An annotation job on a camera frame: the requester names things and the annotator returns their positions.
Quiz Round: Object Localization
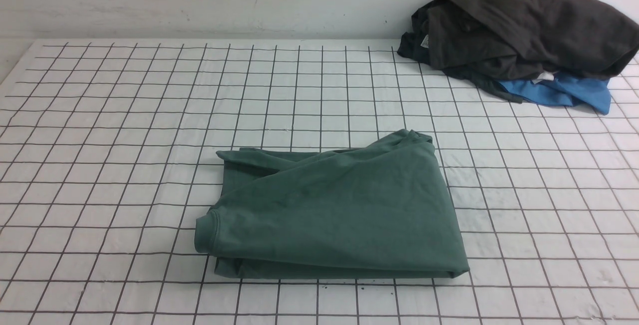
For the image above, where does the blue shirt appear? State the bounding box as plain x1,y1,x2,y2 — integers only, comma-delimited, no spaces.
499,72,612,115

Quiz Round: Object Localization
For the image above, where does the green long-sleeved shirt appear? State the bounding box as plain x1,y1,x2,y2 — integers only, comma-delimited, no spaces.
194,129,469,280

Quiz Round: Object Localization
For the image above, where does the white grid tablecloth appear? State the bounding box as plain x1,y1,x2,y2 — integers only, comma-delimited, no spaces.
0,40,639,325

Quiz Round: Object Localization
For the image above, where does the dark grey shirt pile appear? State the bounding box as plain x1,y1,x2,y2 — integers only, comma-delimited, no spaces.
397,0,639,102

